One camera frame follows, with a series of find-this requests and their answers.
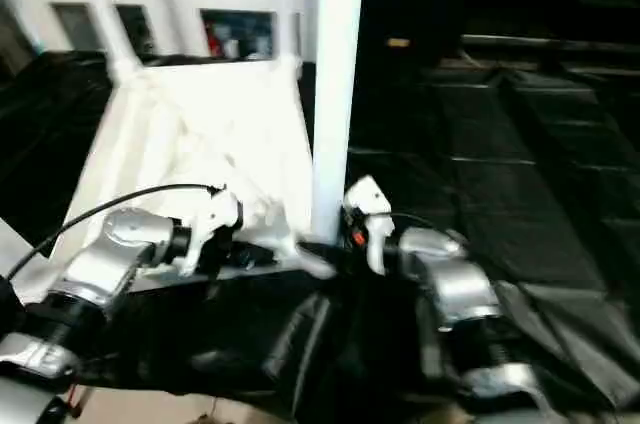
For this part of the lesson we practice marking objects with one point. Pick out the white plastic table top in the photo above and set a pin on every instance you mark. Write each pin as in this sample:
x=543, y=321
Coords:
x=225, y=109

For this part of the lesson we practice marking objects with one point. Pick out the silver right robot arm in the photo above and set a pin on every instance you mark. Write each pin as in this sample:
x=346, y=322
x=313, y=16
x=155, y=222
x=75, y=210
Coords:
x=460, y=289

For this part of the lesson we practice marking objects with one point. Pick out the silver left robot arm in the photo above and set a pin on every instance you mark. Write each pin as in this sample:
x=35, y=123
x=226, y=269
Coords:
x=100, y=264

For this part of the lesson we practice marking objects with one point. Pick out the black plastic mat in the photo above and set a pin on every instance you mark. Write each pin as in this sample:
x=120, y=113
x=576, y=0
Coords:
x=500, y=194

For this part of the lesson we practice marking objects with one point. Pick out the black case with yellow label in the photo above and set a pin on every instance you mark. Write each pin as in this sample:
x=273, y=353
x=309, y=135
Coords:
x=399, y=42

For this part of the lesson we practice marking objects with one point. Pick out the long grey metal bar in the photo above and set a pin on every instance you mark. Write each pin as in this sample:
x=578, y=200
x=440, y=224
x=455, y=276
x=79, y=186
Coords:
x=525, y=41

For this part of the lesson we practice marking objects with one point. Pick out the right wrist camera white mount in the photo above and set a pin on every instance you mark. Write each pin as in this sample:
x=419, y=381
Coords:
x=367, y=196

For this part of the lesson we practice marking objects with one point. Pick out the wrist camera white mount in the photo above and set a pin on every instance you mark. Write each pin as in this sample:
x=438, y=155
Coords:
x=215, y=214
x=367, y=196

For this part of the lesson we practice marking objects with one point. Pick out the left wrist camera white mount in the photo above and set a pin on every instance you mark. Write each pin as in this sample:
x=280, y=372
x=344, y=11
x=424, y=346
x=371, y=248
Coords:
x=215, y=214

